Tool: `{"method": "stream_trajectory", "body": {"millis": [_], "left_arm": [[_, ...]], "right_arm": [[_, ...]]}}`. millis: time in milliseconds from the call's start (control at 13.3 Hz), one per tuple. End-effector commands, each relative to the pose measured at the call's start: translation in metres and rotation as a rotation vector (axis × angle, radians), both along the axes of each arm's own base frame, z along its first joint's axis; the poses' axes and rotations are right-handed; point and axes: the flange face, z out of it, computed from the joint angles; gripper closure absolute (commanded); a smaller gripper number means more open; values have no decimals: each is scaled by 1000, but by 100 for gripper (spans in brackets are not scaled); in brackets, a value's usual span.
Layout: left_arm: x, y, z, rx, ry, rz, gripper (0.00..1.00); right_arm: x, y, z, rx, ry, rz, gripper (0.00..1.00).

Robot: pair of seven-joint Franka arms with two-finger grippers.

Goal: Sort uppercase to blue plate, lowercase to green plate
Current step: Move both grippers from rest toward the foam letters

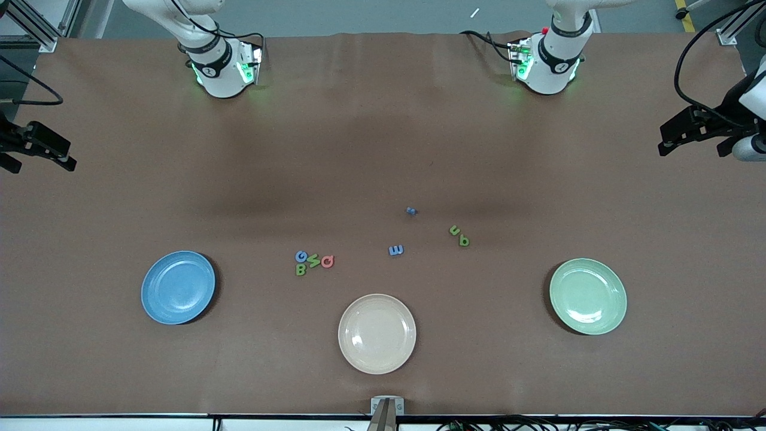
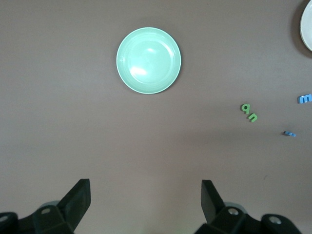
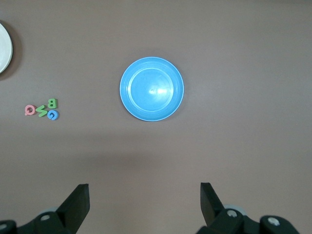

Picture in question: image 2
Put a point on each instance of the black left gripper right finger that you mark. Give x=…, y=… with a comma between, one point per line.
x=212, y=202

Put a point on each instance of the blue lowercase letter m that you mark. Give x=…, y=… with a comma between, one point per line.
x=304, y=99

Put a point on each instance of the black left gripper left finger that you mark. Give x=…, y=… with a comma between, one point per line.
x=73, y=202

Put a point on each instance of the small blue letter t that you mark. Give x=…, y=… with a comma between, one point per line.
x=289, y=133

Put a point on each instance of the green plate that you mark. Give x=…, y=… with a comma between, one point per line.
x=148, y=61

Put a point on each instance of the pale beige plate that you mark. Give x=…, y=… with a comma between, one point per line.
x=307, y=24

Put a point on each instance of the green lowercase letter b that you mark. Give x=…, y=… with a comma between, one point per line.
x=245, y=107

